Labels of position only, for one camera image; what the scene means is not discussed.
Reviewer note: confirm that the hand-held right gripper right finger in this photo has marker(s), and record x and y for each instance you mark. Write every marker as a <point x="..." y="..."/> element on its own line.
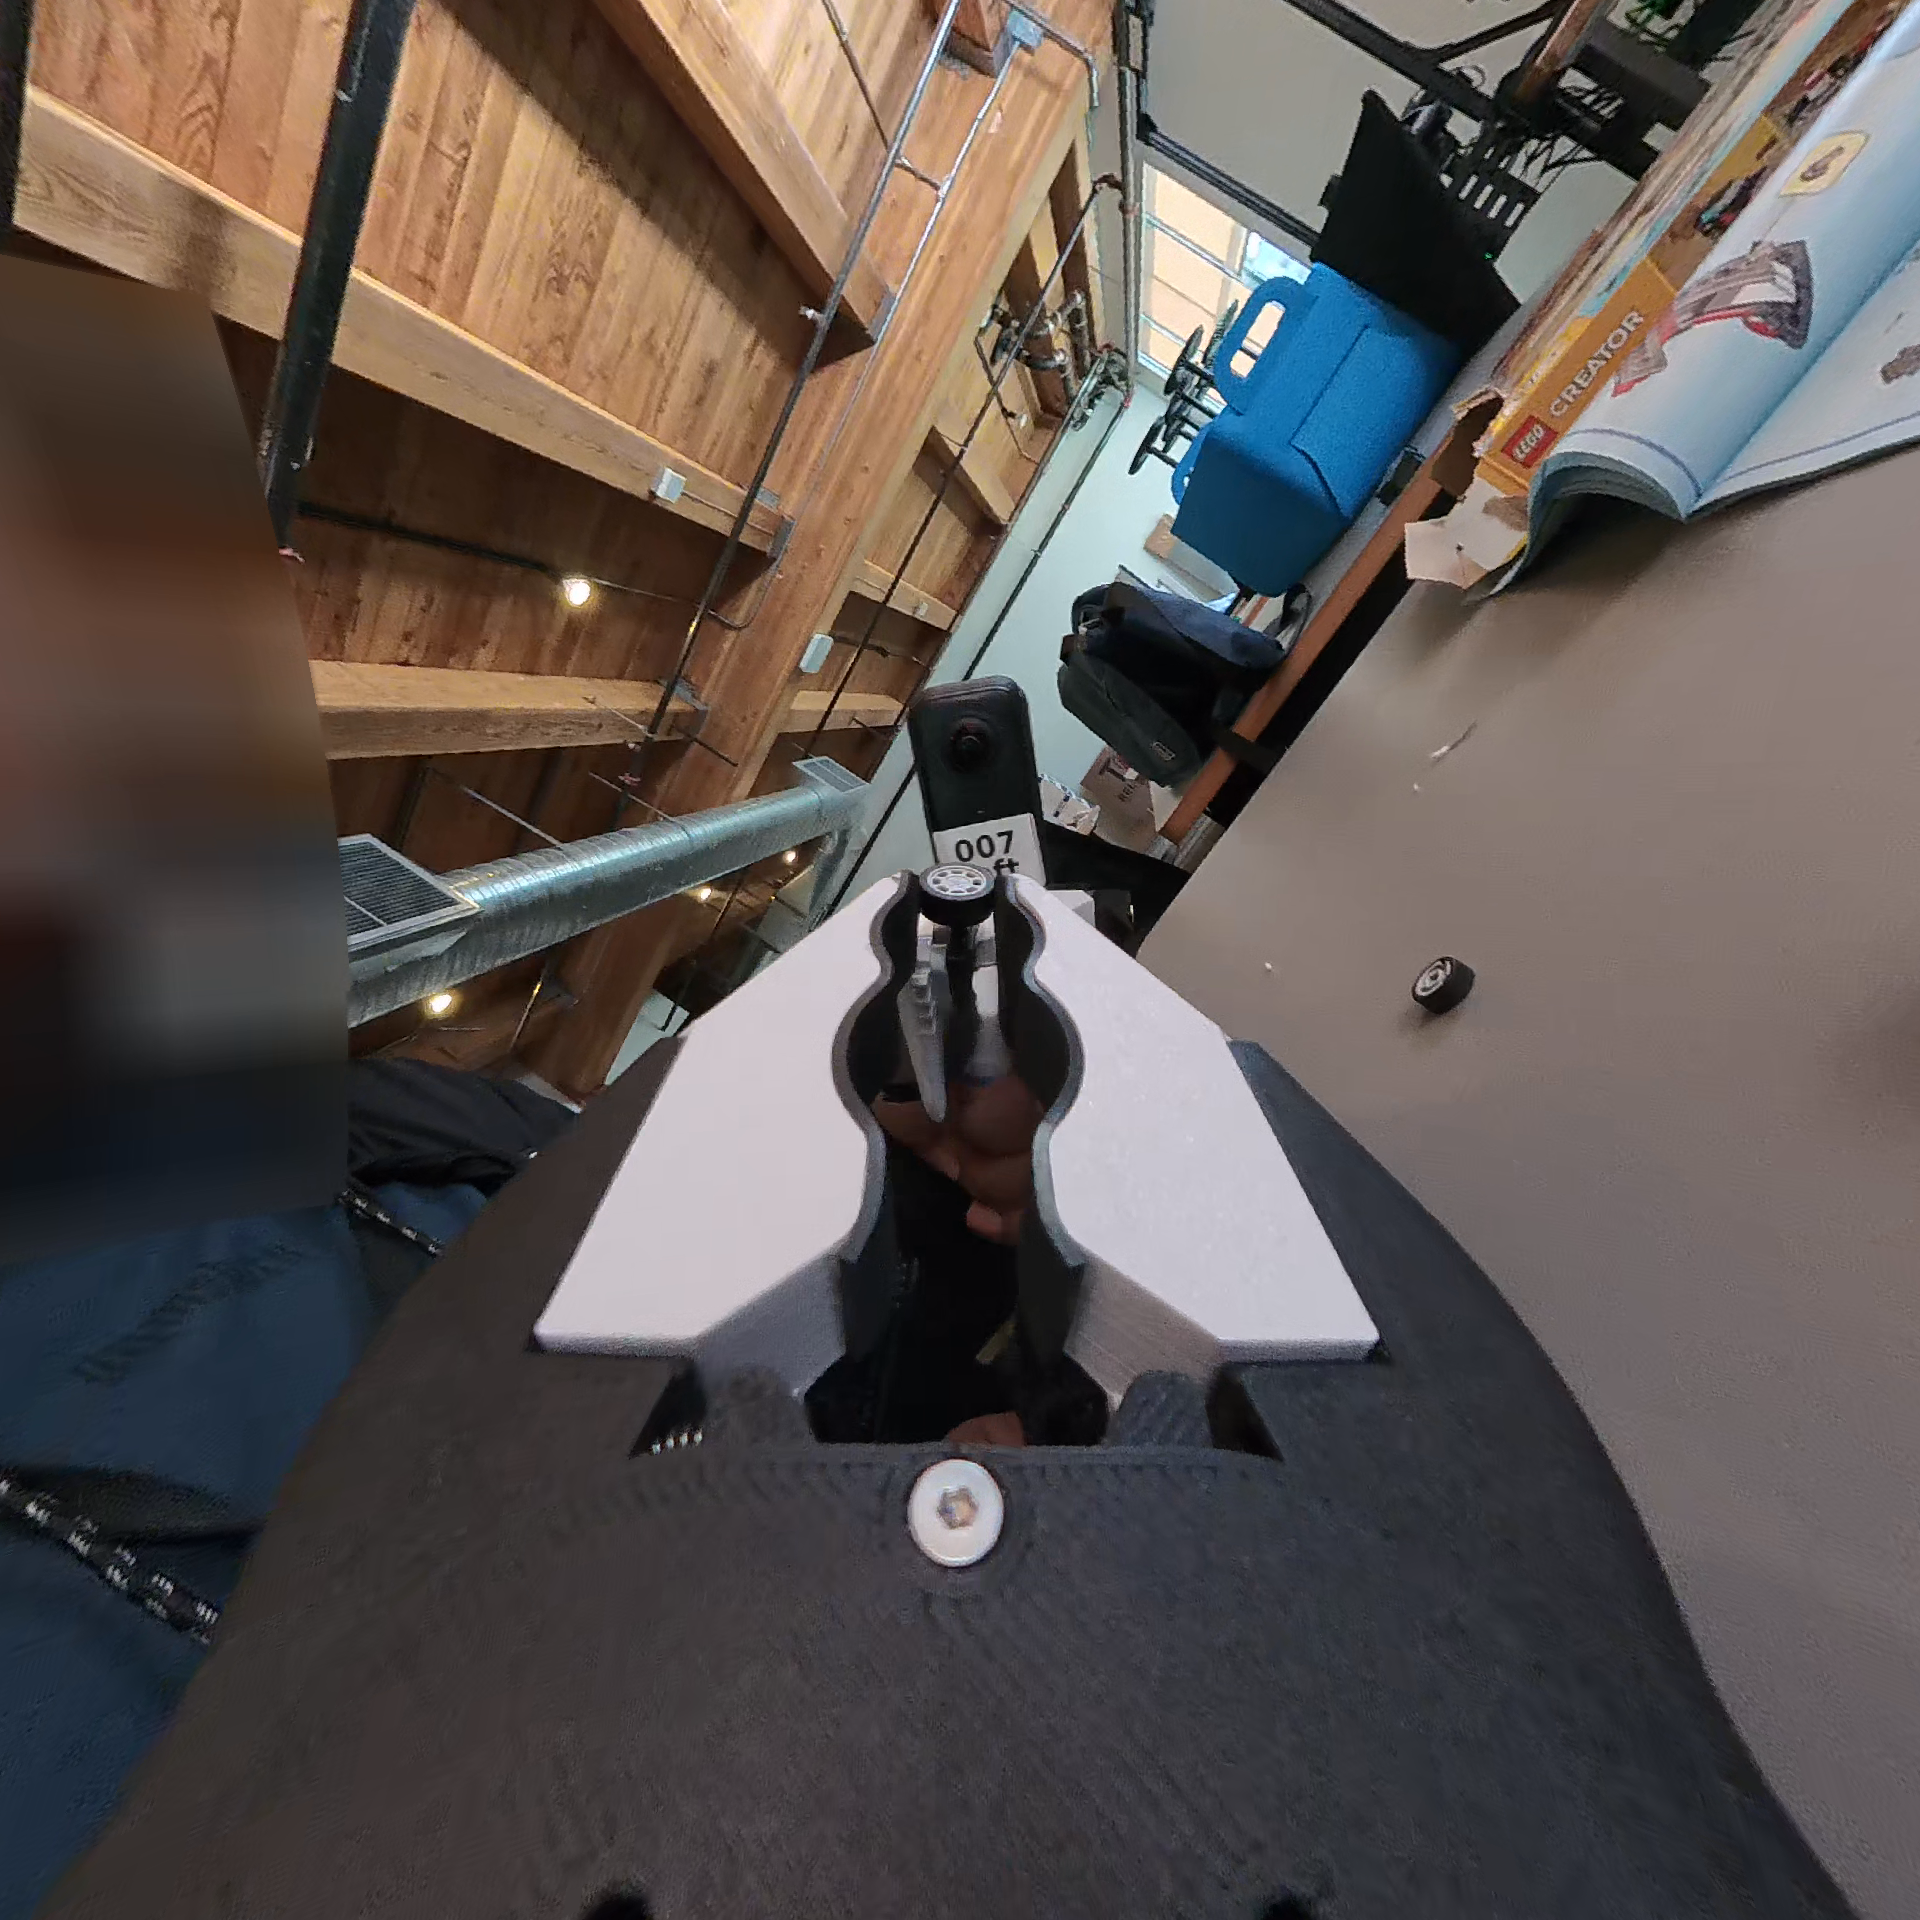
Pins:
<point x="1185" y="1184"/>

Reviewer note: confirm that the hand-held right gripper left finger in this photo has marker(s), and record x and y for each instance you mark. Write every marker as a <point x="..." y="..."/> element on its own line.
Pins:
<point x="720" y="1184"/>

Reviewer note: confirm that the grey toy brick wheel assembly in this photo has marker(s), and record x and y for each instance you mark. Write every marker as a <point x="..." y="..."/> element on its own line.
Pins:
<point x="955" y="887"/>

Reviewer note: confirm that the grey desk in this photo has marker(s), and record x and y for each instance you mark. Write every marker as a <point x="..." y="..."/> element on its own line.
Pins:
<point x="1651" y="1050"/>

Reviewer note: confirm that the person's left hand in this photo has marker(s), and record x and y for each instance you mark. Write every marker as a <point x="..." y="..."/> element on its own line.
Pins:
<point x="984" y="1155"/>

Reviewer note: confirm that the dark backpack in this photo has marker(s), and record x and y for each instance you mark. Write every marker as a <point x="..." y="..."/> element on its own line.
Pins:
<point x="1170" y="675"/>

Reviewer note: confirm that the small black toy wheel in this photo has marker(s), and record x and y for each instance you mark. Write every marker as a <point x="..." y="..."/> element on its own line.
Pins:
<point x="1443" y="983"/>

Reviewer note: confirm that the wooden edged side table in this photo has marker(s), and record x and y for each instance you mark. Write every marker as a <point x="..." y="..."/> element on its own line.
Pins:
<point x="1380" y="559"/>

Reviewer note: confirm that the blue felt bag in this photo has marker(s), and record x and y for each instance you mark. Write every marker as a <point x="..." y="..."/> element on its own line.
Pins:
<point x="1320" y="420"/>

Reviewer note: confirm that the person's blue jacket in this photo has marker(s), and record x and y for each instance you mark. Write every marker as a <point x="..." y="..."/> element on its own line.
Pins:
<point x="148" y="1424"/>

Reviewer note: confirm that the yellow cardboard toy box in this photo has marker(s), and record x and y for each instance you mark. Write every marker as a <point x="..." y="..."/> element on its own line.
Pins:
<point x="1588" y="376"/>

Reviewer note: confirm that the black equipment rack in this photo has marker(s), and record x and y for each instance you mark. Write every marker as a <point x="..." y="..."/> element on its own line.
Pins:
<point x="1620" y="76"/>

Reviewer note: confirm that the open instruction booklet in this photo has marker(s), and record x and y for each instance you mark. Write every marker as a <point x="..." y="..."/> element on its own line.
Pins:
<point x="1799" y="300"/>

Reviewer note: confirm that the silver ventilation duct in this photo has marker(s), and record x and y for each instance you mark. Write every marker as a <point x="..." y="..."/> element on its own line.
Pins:
<point x="600" y="884"/>

